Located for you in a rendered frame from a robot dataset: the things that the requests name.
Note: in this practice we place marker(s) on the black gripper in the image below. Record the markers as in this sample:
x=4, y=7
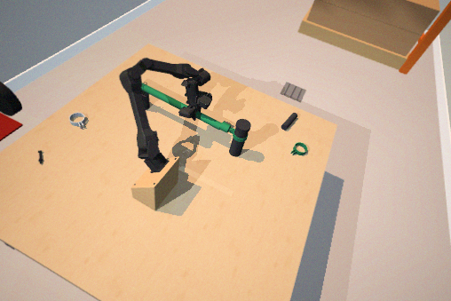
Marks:
x=191, y=109

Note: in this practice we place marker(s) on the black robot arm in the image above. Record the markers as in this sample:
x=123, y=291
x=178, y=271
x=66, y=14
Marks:
x=131, y=80

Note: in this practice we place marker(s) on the grey metal band clamp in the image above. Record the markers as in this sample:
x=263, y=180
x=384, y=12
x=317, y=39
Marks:
x=79, y=123

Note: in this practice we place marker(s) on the green cylinder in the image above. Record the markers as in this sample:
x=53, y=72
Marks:
x=177, y=104

